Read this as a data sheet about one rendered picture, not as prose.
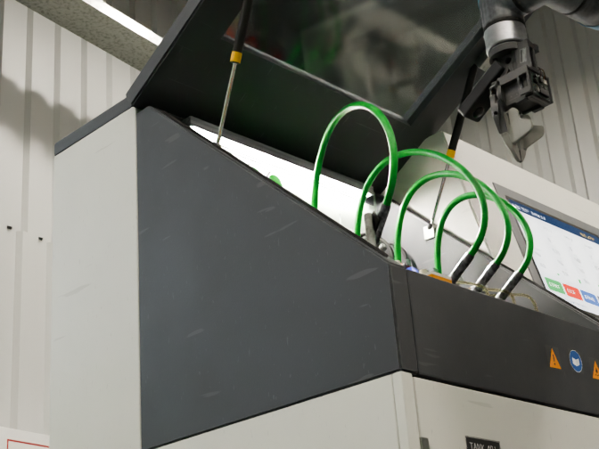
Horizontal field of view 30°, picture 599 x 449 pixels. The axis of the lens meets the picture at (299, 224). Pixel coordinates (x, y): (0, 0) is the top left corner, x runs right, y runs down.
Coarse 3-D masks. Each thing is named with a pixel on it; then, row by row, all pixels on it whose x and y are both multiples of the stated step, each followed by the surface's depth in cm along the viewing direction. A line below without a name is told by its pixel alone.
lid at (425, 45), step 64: (192, 0) 206; (256, 0) 211; (320, 0) 218; (384, 0) 225; (448, 0) 232; (192, 64) 213; (256, 64) 219; (320, 64) 229; (384, 64) 237; (448, 64) 245; (256, 128) 230; (320, 128) 238
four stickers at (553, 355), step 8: (552, 352) 183; (568, 352) 187; (576, 352) 189; (552, 360) 182; (560, 360) 184; (576, 360) 188; (592, 360) 192; (552, 368) 181; (560, 368) 183; (576, 368) 187; (592, 368) 191; (592, 376) 190
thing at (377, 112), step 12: (348, 108) 209; (360, 108) 204; (372, 108) 199; (336, 120) 215; (384, 120) 194; (324, 132) 219; (324, 144) 220; (396, 144) 190; (396, 156) 190; (396, 168) 189; (396, 180) 190; (312, 192) 223; (312, 204) 222; (384, 204) 191
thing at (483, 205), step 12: (432, 156) 215; (444, 156) 212; (456, 168) 210; (372, 180) 225; (468, 180) 207; (480, 192) 204; (360, 204) 225; (480, 204) 203; (360, 216) 225; (480, 216) 203; (360, 228) 225; (480, 228) 202; (480, 240) 202; (468, 252) 203; (468, 264) 203; (456, 276) 204
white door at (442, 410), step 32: (416, 384) 154; (448, 416) 157; (480, 416) 162; (512, 416) 168; (544, 416) 175; (576, 416) 182; (448, 448) 154; (480, 448) 159; (512, 448) 165; (544, 448) 172; (576, 448) 178
